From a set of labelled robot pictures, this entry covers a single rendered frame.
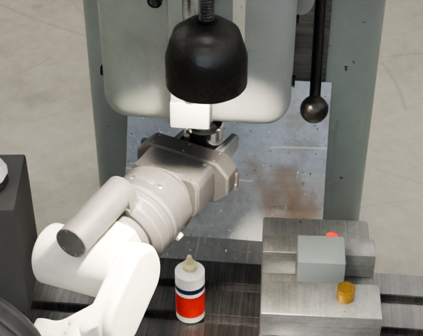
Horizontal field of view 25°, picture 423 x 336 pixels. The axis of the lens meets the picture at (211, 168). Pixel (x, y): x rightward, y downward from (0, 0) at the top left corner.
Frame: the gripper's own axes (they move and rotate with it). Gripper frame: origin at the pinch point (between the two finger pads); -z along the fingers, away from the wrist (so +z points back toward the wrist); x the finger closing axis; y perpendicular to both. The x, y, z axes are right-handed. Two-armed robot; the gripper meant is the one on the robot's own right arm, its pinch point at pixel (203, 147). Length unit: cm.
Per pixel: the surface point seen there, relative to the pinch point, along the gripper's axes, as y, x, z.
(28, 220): 18.7, 25.3, 3.8
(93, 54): 10.7, 33.6, -26.6
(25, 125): 122, 136, -129
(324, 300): 18.3, -16.8, -0.5
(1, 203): 10.8, 24.0, 9.8
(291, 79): -14.3, -11.6, 2.4
